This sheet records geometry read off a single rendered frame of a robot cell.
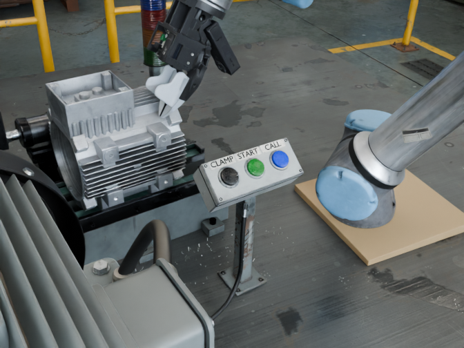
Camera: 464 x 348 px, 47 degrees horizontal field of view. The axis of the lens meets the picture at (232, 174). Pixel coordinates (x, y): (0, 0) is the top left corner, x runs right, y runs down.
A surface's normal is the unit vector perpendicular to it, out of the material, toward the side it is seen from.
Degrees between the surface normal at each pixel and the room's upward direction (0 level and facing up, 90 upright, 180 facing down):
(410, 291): 0
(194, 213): 90
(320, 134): 0
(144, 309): 0
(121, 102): 90
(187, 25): 90
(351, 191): 98
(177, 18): 90
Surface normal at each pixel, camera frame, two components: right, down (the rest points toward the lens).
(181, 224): 0.54, 0.48
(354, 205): -0.50, 0.58
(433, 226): 0.00, -0.82
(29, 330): -0.75, -0.10
